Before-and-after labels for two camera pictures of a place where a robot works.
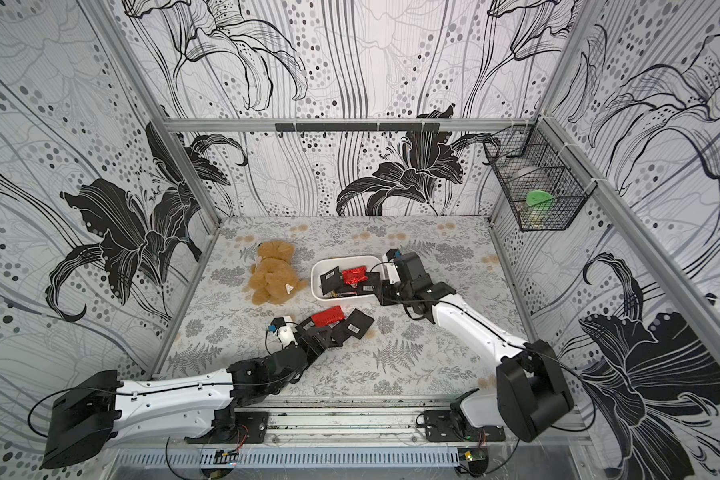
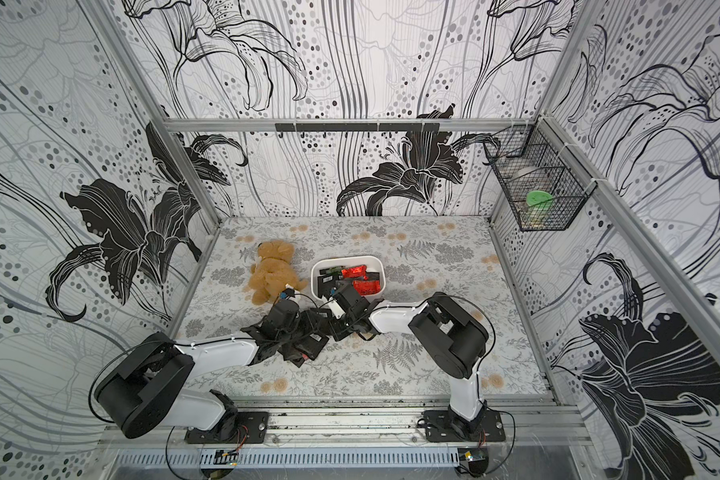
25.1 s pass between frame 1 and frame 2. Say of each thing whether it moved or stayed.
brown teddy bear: stayed
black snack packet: stayed
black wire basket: stayed
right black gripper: moved
